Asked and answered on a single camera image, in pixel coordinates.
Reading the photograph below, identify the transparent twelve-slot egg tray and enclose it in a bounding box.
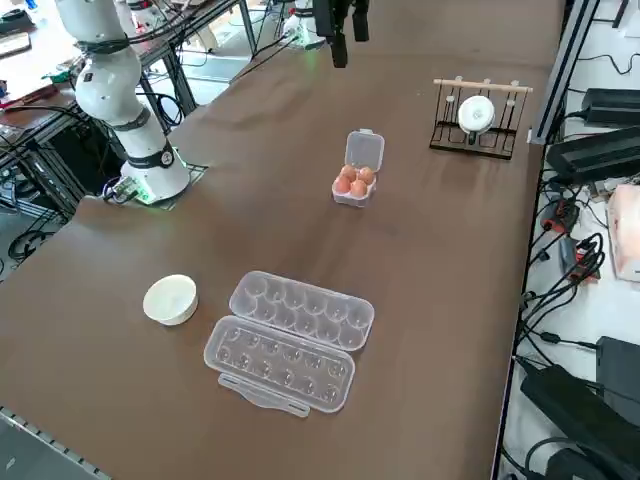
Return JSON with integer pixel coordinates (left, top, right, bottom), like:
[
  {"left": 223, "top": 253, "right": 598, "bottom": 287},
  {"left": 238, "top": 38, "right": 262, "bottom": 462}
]
[{"left": 203, "top": 269, "right": 377, "bottom": 417}]

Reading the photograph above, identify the pale pink box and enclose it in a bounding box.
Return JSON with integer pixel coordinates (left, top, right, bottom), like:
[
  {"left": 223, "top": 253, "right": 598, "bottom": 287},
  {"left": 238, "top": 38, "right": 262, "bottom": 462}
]
[{"left": 606, "top": 183, "right": 640, "bottom": 285}]

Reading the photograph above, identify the white bowl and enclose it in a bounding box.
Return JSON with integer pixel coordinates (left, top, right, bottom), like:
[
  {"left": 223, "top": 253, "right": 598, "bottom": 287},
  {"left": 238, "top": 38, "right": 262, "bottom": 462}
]
[{"left": 142, "top": 273, "right": 200, "bottom": 327}]

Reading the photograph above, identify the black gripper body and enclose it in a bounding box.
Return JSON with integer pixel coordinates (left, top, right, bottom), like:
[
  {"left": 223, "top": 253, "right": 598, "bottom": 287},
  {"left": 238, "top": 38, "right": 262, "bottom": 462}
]
[{"left": 312, "top": 0, "right": 352, "bottom": 39}]

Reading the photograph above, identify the aluminium frame post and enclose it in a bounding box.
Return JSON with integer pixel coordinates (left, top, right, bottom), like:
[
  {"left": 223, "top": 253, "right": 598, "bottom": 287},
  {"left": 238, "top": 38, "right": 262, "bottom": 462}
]
[{"left": 530, "top": 0, "right": 601, "bottom": 146}]

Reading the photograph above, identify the grey aluminium frame rail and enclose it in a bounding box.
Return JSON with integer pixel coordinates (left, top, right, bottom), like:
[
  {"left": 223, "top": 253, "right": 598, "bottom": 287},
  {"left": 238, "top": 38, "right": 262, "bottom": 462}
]
[{"left": 0, "top": 404, "right": 111, "bottom": 480}]

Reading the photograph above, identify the white cup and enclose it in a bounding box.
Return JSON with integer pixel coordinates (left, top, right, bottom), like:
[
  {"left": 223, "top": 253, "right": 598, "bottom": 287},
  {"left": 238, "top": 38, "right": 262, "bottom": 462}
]
[{"left": 457, "top": 95, "right": 496, "bottom": 145}]

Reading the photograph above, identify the small four-slot egg tray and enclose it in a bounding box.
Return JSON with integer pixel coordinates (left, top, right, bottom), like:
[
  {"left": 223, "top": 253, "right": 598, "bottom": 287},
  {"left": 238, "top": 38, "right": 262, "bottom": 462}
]
[{"left": 330, "top": 128, "right": 387, "bottom": 209}]

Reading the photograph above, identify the black power brick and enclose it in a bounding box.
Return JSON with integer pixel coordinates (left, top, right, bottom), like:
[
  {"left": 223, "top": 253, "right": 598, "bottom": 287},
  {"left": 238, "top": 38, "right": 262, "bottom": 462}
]
[
  {"left": 519, "top": 363, "right": 640, "bottom": 480},
  {"left": 582, "top": 87, "right": 640, "bottom": 127},
  {"left": 596, "top": 335, "right": 640, "bottom": 414},
  {"left": 545, "top": 125, "right": 640, "bottom": 185}
]

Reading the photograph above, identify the red black power strip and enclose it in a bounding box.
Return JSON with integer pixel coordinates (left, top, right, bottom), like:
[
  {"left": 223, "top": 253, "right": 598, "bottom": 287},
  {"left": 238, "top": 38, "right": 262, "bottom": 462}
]
[
  {"left": 542, "top": 198, "right": 581, "bottom": 234},
  {"left": 559, "top": 234, "right": 601, "bottom": 286}
]

